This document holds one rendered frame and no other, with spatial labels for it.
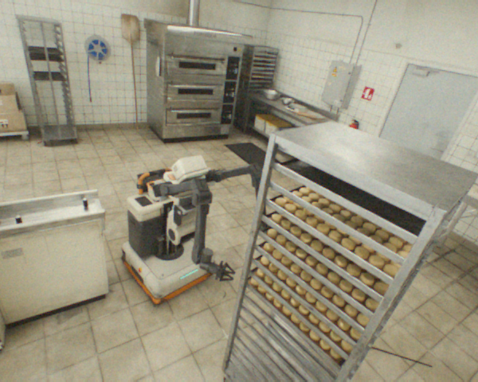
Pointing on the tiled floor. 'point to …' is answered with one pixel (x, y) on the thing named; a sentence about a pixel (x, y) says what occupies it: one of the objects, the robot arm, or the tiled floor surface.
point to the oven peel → (131, 29)
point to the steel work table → (286, 112)
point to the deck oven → (192, 80)
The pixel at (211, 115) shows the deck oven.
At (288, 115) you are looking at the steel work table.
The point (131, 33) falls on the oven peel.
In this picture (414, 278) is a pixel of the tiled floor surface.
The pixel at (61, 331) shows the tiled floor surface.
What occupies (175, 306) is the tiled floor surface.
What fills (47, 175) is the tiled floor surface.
